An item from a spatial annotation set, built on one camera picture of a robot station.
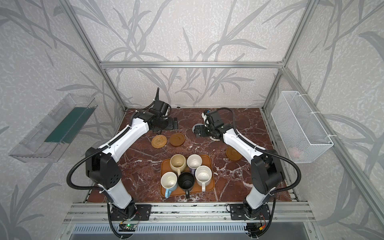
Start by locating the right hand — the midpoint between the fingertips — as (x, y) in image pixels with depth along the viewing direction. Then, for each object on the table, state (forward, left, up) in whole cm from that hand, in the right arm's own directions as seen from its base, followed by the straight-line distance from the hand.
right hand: (201, 125), depth 89 cm
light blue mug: (-29, +18, -14) cm, 37 cm away
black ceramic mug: (-28, +8, -15) cm, 33 cm away
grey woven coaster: (+14, +3, -17) cm, 22 cm away
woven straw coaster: (-1, +29, -17) cm, 34 cm away
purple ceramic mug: (-17, +5, -12) cm, 22 cm away
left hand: (0, +16, +4) cm, 16 cm away
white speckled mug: (-25, -1, -14) cm, 28 cm away
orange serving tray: (-20, +22, -15) cm, 33 cm away
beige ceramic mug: (-17, +14, -14) cm, 27 cm away
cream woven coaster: (+1, -8, -16) cm, 19 cm away
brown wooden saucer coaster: (+1, +17, -16) cm, 24 cm away
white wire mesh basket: (-22, -42, +18) cm, 51 cm away
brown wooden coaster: (-11, -20, -17) cm, 28 cm away
